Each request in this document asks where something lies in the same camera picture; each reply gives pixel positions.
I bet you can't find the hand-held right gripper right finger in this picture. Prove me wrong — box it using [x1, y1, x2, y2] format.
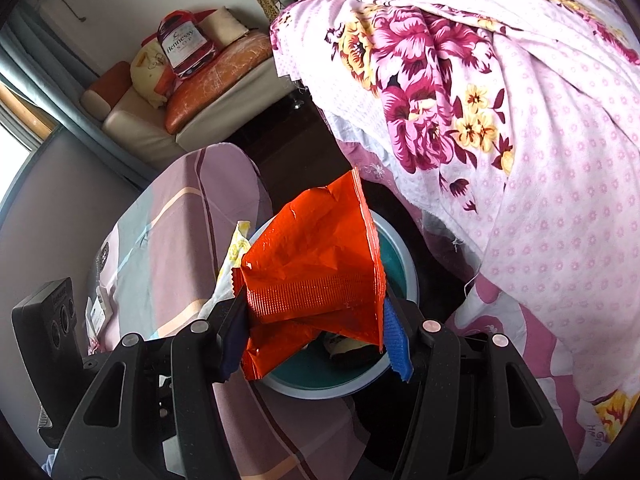
[382, 292, 581, 480]

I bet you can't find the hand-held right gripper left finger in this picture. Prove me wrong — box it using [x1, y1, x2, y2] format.
[52, 290, 251, 480]

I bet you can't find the blue plastic bin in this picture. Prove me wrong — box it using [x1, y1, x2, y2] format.
[247, 215, 420, 400]

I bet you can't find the orange snack packet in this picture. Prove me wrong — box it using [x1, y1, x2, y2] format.
[232, 167, 387, 382]

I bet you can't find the white plastic packet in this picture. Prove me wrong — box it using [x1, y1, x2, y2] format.
[85, 285, 113, 341]

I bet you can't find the yellow and white wrapper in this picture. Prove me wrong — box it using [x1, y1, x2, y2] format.
[197, 220, 252, 321]

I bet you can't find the plaid tablecloth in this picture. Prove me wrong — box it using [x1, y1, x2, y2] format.
[87, 142, 371, 480]

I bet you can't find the grey panel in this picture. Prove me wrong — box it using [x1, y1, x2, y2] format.
[0, 127, 151, 461]

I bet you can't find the window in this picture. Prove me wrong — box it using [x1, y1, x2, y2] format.
[0, 80, 61, 181]

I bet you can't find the pink floral bedsheet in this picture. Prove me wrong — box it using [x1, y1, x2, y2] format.
[270, 0, 640, 456]

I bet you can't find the cream leather sofa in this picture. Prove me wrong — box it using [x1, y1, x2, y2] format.
[80, 7, 301, 161]

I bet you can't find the grey blue curtain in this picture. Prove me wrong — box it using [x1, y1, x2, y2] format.
[0, 10, 166, 186]

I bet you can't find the orange seat cushion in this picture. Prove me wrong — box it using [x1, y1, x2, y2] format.
[164, 30, 275, 135]

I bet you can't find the yellow plush pillow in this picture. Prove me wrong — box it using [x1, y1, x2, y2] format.
[130, 42, 173, 109]

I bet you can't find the bottle shaped pillow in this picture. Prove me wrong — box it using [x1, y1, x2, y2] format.
[156, 9, 221, 81]

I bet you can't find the beige pillow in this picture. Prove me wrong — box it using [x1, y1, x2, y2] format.
[200, 6, 248, 48]

